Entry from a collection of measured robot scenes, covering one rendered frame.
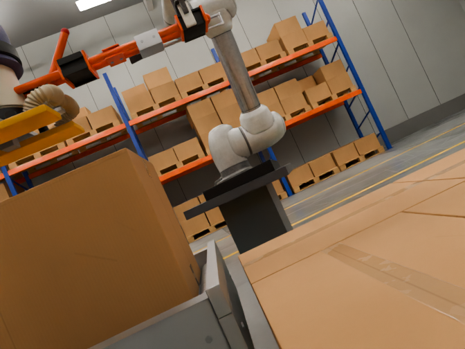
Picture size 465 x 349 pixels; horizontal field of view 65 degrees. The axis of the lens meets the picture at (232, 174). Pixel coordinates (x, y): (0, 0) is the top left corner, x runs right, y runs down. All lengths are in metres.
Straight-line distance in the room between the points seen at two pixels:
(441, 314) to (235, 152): 1.40
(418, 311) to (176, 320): 0.42
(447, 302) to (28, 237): 0.80
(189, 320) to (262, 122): 1.21
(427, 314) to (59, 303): 0.73
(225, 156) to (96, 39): 9.14
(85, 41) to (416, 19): 9.31
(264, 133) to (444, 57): 11.18
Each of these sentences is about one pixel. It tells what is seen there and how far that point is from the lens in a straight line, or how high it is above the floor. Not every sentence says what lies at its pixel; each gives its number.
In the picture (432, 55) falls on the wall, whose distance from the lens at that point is 12.55.
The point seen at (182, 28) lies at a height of 1.22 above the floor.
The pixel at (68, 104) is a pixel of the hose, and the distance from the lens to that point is 1.16.
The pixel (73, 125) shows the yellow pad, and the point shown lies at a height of 1.12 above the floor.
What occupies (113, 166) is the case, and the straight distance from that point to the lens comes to 0.87.
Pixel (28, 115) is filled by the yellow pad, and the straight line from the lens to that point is 1.01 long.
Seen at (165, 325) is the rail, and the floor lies 0.58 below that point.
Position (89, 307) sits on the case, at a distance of 0.92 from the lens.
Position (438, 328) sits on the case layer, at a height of 0.54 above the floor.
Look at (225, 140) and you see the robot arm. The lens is 1.77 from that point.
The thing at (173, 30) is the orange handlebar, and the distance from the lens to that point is 1.12.
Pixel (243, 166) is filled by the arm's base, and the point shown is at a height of 0.83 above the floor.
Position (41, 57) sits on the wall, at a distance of 10.89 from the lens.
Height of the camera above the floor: 0.77
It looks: 2 degrees up
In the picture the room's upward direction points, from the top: 25 degrees counter-clockwise
